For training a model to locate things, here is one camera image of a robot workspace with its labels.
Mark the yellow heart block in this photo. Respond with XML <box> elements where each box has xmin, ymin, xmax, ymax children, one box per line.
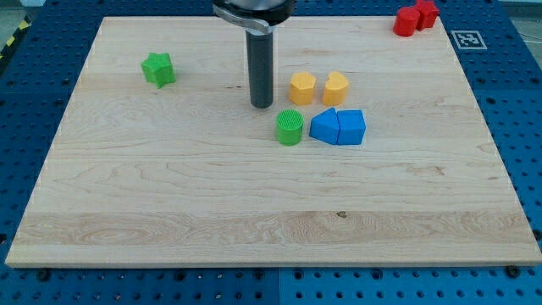
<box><xmin>322</xmin><ymin>71</ymin><xmax>350</xmax><ymax>106</ymax></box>

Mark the blue pentagon block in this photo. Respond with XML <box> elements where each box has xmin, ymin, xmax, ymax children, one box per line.
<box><xmin>337</xmin><ymin>109</ymin><xmax>366</xmax><ymax>145</ymax></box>

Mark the red star block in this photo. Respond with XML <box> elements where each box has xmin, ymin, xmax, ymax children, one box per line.
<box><xmin>414</xmin><ymin>0</ymin><xmax>440</xmax><ymax>31</ymax></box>

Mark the red cylinder block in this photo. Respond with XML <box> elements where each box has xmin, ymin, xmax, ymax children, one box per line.
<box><xmin>392</xmin><ymin>7</ymin><xmax>420</xmax><ymax>37</ymax></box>

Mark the wooden board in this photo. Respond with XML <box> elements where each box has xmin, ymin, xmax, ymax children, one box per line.
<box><xmin>6</xmin><ymin>16</ymin><xmax>541</xmax><ymax>269</ymax></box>

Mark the white fiducial marker tag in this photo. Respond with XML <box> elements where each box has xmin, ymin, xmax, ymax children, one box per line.
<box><xmin>451</xmin><ymin>30</ymin><xmax>487</xmax><ymax>50</ymax></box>

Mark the yellow hexagon block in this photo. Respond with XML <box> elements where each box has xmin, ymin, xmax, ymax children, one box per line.
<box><xmin>289</xmin><ymin>72</ymin><xmax>317</xmax><ymax>106</ymax></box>

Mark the blue triangle block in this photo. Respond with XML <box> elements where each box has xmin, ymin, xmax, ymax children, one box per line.
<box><xmin>309</xmin><ymin>108</ymin><xmax>340</xmax><ymax>145</ymax></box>

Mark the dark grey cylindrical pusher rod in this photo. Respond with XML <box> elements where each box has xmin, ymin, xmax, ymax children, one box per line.
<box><xmin>246</xmin><ymin>31</ymin><xmax>274</xmax><ymax>108</ymax></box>

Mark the green star block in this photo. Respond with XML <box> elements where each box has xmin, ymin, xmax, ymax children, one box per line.
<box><xmin>141</xmin><ymin>53</ymin><xmax>176</xmax><ymax>89</ymax></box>

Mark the green cylinder block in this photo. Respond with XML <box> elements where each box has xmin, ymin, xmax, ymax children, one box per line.
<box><xmin>276</xmin><ymin>109</ymin><xmax>304</xmax><ymax>146</ymax></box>

